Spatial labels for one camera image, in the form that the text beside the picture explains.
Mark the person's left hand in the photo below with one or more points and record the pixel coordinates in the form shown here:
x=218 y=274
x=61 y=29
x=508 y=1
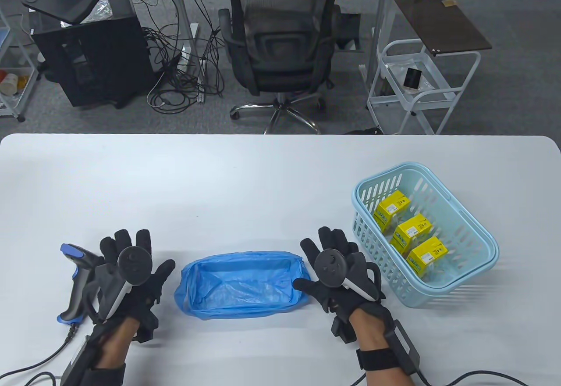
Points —
x=144 y=239

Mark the person's right hand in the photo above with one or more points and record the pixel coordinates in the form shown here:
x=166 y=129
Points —
x=333 y=237

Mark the yellow chrysanthemum tea package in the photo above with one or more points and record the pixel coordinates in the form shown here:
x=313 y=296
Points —
x=427 y=254
x=412 y=230
x=392 y=206

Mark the black blue barcode scanner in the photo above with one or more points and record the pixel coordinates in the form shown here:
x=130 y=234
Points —
x=72 y=302

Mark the blue plastic bag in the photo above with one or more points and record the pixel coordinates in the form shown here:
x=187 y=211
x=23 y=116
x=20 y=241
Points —
x=241 y=289

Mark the black white handheld controller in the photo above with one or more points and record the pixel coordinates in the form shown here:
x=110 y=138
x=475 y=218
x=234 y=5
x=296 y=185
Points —
x=131 y=267
x=333 y=267

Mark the black floor object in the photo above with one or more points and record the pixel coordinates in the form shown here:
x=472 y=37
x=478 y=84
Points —
x=366 y=131

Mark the light blue plastic basket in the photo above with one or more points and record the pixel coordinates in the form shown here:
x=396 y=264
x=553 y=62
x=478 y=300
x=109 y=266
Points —
x=456 y=274

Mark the black wrist sensor box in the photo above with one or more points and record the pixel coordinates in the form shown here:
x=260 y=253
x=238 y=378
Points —
x=407 y=346
x=79 y=359

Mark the white metal cart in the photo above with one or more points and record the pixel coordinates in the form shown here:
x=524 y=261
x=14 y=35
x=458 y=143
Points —
x=390 y=101

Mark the black phone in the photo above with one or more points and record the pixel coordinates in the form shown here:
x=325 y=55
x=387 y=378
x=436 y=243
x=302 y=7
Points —
x=412 y=79

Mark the black computer tower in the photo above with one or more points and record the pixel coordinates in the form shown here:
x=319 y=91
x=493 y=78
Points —
x=105 y=61

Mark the black mesh office chair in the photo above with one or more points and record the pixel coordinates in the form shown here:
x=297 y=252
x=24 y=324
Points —
x=280 y=57

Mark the white paper cup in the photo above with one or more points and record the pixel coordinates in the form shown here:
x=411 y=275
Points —
x=8 y=84

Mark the black bag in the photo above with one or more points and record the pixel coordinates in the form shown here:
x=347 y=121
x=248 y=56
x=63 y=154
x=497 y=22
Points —
x=348 y=26

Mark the white desk leg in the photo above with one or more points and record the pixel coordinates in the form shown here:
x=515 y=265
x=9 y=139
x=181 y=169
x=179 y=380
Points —
x=182 y=8
x=380 y=8

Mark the clear plastic bag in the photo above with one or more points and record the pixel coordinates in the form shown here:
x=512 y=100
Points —
x=101 y=8

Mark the dark brown board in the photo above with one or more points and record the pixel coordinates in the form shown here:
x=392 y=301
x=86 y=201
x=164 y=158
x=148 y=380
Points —
x=442 y=24

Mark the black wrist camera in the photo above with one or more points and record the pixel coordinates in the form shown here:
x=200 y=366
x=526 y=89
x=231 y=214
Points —
x=342 y=329
x=147 y=329

